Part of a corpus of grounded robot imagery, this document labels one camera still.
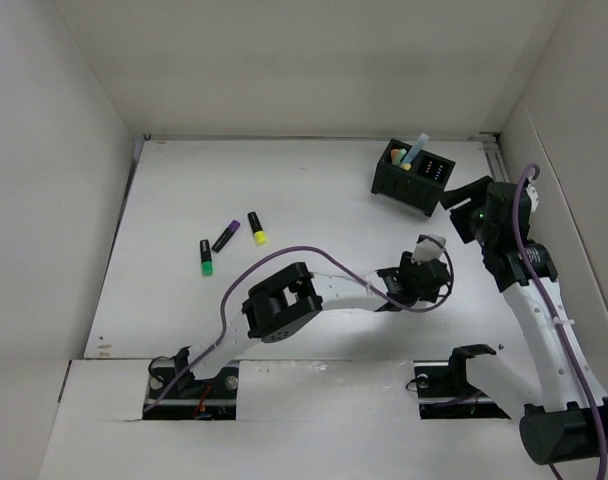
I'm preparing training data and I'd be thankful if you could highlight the blue pastel highlighter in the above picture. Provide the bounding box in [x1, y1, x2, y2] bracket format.
[400, 133, 430, 165]

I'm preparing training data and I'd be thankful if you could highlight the mint green pastel highlighter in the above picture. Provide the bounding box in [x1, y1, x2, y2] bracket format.
[391, 149, 407, 166]

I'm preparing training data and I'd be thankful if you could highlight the black highlighter yellow cap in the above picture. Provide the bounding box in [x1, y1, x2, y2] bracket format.
[247, 211, 267, 246]

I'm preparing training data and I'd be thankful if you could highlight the black highlighter purple cap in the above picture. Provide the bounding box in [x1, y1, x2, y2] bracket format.
[212, 220, 240, 253]

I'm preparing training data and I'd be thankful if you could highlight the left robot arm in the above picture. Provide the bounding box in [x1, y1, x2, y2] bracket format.
[172, 246, 454, 397]

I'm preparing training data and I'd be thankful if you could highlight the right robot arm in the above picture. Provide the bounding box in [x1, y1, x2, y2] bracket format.
[440, 177, 608, 465]

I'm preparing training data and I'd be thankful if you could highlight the black two-compartment container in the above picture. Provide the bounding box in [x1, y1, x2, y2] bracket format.
[371, 139, 456, 217]

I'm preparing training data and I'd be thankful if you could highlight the black highlighter green cap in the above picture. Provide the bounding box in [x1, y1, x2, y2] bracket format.
[199, 239, 214, 277]

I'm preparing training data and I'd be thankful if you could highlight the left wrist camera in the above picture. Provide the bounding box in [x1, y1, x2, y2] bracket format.
[411, 234, 446, 264]

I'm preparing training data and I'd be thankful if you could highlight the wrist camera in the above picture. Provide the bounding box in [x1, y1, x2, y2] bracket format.
[411, 234, 446, 264]
[525, 184, 539, 213]

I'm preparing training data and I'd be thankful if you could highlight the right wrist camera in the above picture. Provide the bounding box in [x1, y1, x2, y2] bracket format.
[525, 184, 539, 213]

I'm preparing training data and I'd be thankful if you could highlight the aluminium rail right side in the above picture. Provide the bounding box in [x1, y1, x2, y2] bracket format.
[479, 133, 509, 182]

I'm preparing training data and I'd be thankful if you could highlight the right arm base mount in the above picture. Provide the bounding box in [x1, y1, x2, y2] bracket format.
[405, 344, 509, 420]

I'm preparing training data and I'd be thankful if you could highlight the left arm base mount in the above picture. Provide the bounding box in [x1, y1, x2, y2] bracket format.
[142, 348, 239, 421]

